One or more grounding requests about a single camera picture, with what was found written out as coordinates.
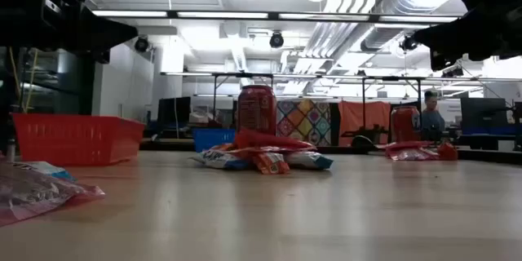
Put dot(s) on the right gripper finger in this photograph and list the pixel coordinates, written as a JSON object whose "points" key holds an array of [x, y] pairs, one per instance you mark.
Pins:
{"points": [[448, 36], [442, 60]]}

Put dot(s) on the red Twizzlers candy pack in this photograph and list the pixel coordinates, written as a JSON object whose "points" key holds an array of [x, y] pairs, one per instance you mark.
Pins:
{"points": [[408, 144], [412, 155]]}

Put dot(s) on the blue white Almond Joy bar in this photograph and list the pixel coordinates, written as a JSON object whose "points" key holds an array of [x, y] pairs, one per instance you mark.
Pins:
{"points": [[49, 170], [220, 159], [308, 160]]}

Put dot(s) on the black round ceiling lamp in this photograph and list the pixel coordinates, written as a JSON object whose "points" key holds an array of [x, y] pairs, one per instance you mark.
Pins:
{"points": [[276, 41], [408, 43], [141, 45]]}

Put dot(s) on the person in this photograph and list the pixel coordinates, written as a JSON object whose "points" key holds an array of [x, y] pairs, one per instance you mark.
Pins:
{"points": [[432, 122]]}

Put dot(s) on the black computer monitor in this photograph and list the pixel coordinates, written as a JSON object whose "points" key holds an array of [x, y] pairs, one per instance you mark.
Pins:
{"points": [[173, 110], [483, 114]]}

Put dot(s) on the red Coca-Cola can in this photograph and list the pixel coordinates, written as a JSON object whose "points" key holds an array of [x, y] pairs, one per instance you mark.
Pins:
{"points": [[257, 110], [403, 124]]}

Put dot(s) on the red plastic basket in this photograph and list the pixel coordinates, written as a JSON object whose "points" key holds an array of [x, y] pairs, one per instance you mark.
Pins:
{"points": [[73, 142]]}

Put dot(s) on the orange hanging cloth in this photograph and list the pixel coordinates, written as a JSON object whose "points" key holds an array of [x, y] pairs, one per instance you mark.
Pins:
{"points": [[363, 118]]}

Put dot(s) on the blue plastic basket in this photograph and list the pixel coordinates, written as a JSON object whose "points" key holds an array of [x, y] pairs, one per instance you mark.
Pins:
{"points": [[212, 138]]}

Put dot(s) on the colourful patchwork quilt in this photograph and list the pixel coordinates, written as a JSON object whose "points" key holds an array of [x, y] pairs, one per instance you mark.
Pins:
{"points": [[303, 122]]}

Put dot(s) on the black crossbar with light strips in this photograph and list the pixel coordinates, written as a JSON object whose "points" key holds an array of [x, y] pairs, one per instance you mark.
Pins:
{"points": [[273, 16]]}

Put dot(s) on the silver ventilation duct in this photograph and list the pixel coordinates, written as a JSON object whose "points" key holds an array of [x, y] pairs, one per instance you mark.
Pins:
{"points": [[383, 38]]}

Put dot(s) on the distant black workstation frame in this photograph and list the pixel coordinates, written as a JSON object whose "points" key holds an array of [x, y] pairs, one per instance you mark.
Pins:
{"points": [[215, 98]]}

